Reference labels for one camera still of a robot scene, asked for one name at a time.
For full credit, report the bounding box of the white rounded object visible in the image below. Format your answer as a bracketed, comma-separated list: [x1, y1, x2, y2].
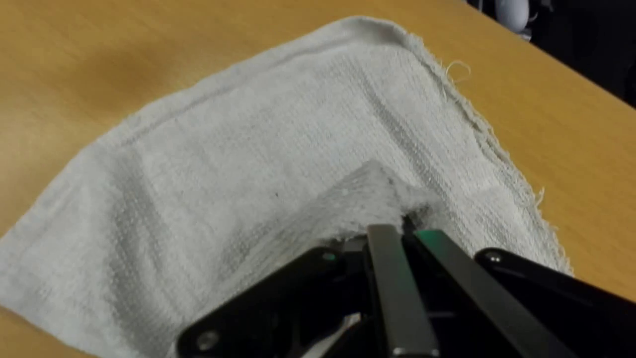
[494, 0, 533, 34]

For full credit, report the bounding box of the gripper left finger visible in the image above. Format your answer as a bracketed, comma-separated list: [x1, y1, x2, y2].
[176, 224, 440, 358]

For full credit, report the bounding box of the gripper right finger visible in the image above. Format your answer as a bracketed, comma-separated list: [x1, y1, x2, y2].
[402, 215, 636, 358]

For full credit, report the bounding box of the white towel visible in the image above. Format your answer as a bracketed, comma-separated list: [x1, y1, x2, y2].
[0, 15, 574, 358]

